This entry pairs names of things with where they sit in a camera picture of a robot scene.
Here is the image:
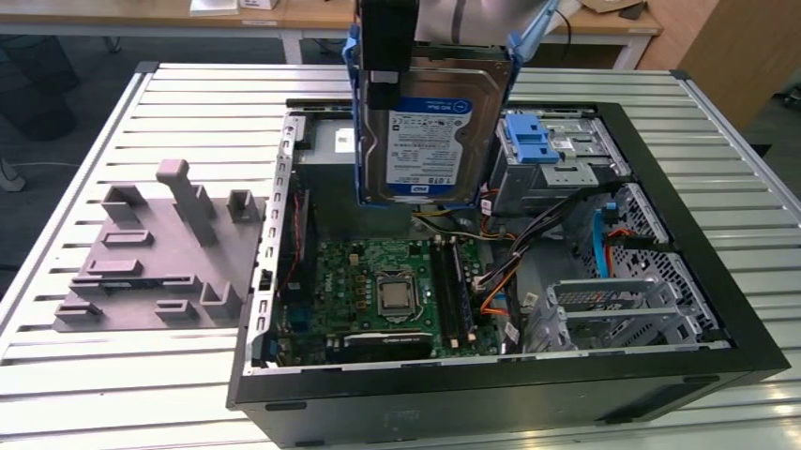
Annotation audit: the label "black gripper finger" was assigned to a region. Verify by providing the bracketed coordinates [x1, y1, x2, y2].
[360, 0, 419, 112]

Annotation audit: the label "black waste bin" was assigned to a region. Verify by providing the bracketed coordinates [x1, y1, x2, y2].
[0, 35, 79, 142]

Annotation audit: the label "metal optical drive cage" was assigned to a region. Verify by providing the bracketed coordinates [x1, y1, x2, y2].
[487, 112, 631, 217]

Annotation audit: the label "RAM stick in slot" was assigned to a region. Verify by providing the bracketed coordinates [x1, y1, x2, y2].
[449, 241, 477, 342]

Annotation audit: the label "hard disk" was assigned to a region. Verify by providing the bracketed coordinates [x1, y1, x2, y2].
[342, 22, 525, 207]

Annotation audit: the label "large white box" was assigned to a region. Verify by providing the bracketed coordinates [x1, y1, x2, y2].
[189, 0, 238, 18]

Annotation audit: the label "CPU socket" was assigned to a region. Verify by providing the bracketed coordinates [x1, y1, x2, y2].
[370, 269, 420, 325]

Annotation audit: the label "black PC case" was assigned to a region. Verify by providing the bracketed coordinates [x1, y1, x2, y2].
[224, 97, 791, 446]

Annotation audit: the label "grey parts rack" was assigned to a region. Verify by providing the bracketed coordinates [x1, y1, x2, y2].
[51, 157, 268, 335]

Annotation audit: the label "blue drive latch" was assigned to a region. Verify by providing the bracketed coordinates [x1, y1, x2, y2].
[504, 113, 557, 164]

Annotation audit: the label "black cable bundle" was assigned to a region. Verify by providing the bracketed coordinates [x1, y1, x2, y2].
[473, 187, 601, 292]

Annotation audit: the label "green motherboard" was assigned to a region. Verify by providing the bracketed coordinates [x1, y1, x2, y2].
[273, 236, 508, 365]

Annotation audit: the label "red black power wire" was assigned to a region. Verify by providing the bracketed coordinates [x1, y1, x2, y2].
[607, 228, 671, 250]

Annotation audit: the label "yellow wires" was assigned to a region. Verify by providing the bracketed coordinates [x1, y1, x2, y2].
[409, 205, 457, 220]

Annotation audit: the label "brown cardboard piece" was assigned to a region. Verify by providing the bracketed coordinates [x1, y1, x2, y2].
[577, 0, 645, 20]

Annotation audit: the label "grey stand foot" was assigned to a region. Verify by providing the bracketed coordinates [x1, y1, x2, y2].
[0, 157, 27, 193]

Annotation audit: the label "silver CPU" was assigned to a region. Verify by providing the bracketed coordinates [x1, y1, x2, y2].
[377, 282, 415, 316]

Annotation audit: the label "grey power supply unit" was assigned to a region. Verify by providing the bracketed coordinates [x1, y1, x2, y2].
[292, 118, 419, 240]

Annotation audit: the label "orange wires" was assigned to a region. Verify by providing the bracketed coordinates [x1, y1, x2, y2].
[479, 290, 511, 318]

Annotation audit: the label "wooden desk white frame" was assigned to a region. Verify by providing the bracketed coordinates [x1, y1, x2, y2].
[0, 0, 664, 71]

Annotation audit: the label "black desk cable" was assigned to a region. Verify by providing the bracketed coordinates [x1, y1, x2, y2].
[553, 8, 573, 48]

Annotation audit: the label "blue SATA wire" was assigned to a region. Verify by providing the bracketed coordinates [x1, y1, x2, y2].
[588, 201, 620, 282]

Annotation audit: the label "metal disk bay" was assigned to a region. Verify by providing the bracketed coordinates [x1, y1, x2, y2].
[521, 276, 708, 355]

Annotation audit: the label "black graphics card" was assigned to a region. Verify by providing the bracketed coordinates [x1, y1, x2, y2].
[324, 330, 433, 363]

